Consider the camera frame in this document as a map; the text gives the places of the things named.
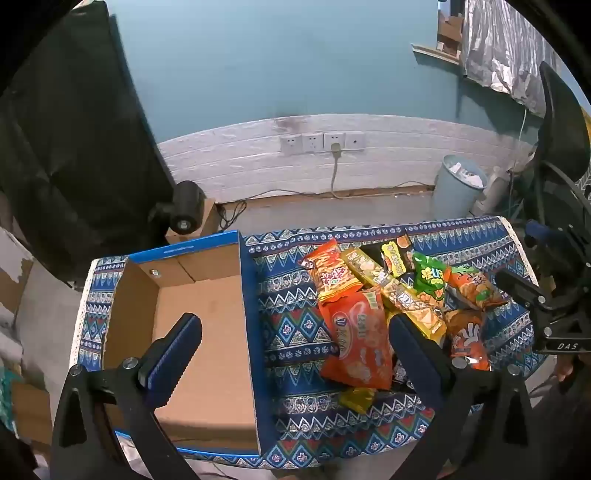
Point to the blue patterned tablecloth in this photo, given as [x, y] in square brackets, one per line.
[286, 323]

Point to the orange hand-print snack bag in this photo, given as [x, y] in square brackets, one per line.
[466, 339]

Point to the blue-rimmed cardboard box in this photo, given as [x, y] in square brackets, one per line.
[203, 323]

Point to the red fries snack bag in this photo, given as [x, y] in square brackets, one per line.
[330, 272]

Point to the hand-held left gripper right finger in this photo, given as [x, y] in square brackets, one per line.
[408, 341]

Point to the silver foil curtain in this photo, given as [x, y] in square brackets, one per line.
[503, 50]

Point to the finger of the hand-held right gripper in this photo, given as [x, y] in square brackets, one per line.
[519, 288]
[542, 230]

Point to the small yellow snack packet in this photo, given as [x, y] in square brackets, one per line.
[358, 399]

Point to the orange and green snack bag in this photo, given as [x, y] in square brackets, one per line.
[475, 288]

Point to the long yellow snack packet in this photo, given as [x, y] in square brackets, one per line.
[397, 295]

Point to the wooden window sill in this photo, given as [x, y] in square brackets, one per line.
[436, 51]

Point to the flat cardboard box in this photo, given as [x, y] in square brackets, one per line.
[30, 410]

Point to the white wall socket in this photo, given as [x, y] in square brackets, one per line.
[291, 143]
[312, 142]
[355, 140]
[333, 138]

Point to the black softbox cloth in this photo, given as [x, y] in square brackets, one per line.
[69, 152]

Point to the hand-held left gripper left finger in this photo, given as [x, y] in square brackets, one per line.
[178, 350]

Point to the yellow and black snack packet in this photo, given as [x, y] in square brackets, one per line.
[396, 258]

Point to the grey waste bin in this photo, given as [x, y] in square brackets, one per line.
[455, 194]

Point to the person's right hand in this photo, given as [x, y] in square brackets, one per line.
[565, 368]

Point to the black office chair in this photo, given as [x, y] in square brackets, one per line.
[556, 152]

